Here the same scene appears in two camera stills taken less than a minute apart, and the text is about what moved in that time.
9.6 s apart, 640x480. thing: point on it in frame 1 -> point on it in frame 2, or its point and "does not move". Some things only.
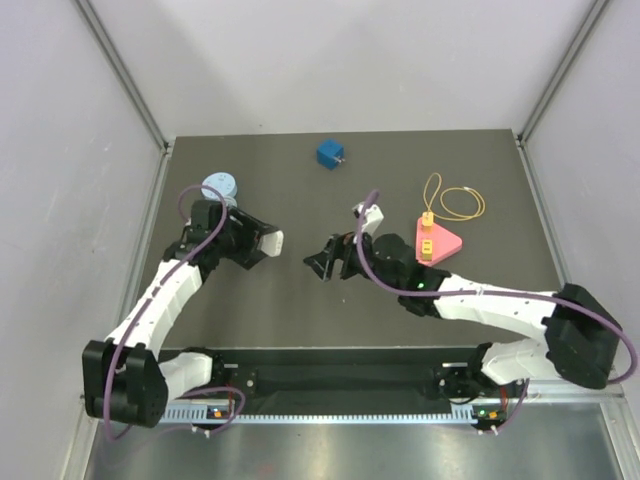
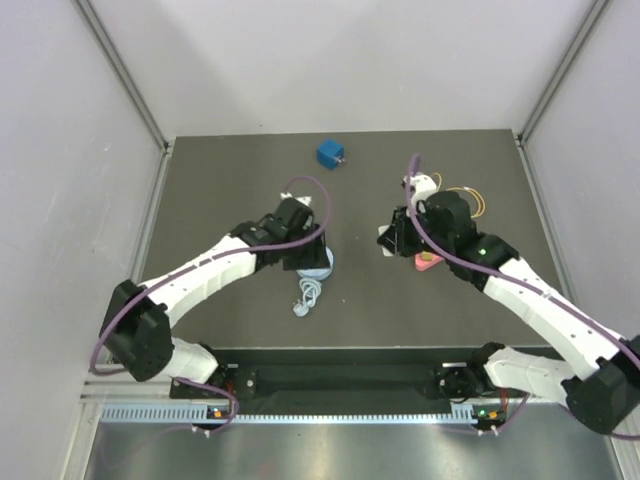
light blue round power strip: (223, 181) -> (310, 285)
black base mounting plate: (361, 377) does not move
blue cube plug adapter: (330, 153) does not move
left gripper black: (251, 230) -> (314, 257)
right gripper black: (322, 261) -> (395, 237)
